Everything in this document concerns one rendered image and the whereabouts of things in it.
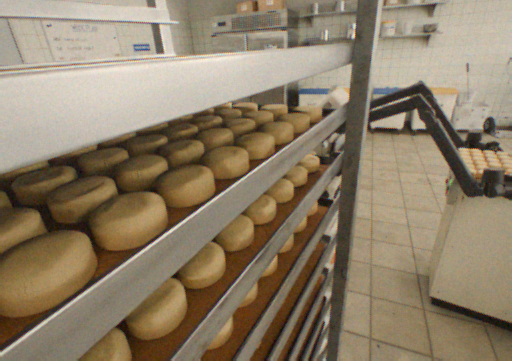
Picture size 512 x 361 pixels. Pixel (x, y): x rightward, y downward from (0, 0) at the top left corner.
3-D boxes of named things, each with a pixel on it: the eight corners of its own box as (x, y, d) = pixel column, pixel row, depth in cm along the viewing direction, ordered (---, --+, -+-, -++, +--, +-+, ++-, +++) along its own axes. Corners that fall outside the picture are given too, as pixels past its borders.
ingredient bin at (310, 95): (296, 131, 527) (297, 90, 495) (302, 122, 581) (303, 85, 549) (325, 132, 510) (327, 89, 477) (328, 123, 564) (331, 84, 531)
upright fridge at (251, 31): (297, 122, 586) (298, 12, 500) (285, 134, 511) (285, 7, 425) (238, 120, 636) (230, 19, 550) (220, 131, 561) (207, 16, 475)
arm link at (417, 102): (429, 89, 125) (427, 89, 117) (436, 117, 126) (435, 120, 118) (336, 120, 153) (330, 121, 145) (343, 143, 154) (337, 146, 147)
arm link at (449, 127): (420, 94, 167) (421, 99, 159) (430, 88, 163) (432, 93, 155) (455, 148, 175) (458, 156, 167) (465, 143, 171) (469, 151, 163)
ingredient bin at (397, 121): (368, 134, 482) (373, 89, 450) (369, 125, 535) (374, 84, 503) (402, 136, 462) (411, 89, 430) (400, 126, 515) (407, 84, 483)
